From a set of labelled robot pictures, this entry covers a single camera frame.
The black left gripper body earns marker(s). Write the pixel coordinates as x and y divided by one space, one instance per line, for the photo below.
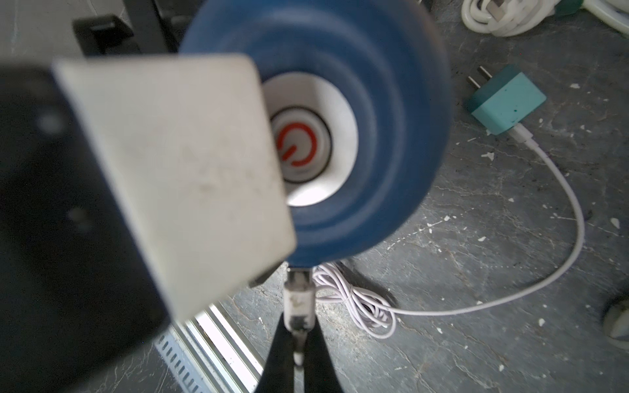
75 292

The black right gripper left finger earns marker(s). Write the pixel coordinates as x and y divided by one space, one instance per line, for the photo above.
278 372

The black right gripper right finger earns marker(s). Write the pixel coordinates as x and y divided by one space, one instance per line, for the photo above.
319 371

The blue meat grinder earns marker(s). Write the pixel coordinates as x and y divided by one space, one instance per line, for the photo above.
387 60

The black power strip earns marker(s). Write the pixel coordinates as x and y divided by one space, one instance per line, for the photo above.
154 27

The teal charger plug centre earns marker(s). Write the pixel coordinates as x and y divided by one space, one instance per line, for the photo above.
503 99

